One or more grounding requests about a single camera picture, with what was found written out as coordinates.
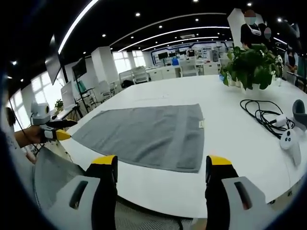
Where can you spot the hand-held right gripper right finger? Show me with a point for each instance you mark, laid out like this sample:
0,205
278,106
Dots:
230,191

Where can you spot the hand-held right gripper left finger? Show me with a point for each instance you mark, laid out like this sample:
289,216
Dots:
96,191

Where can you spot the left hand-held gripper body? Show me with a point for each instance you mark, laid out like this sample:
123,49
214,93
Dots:
42,115

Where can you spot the grey towel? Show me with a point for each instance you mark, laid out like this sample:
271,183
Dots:
146,134

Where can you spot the person's left hand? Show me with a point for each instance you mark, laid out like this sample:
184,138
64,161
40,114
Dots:
33,135

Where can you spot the small potted plant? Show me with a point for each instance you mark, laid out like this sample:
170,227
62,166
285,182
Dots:
59,104

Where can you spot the grey mesh chair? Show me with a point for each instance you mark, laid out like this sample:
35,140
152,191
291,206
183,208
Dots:
57,177

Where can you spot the white table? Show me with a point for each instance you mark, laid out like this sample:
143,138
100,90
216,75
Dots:
216,148

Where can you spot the black monitor on stand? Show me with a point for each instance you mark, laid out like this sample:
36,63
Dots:
79,68

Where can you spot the white VR controller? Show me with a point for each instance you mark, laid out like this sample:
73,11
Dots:
290,143

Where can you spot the white power adapter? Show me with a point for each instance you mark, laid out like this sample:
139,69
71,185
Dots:
279,120

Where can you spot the grey VR headset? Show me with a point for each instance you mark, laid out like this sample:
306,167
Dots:
300,115

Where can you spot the green potted plant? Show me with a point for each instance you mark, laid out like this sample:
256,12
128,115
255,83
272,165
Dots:
251,67

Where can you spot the white office chair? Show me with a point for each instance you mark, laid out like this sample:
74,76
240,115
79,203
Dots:
187,67

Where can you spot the wall-mounted black screen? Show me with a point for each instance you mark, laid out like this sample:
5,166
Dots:
53,67

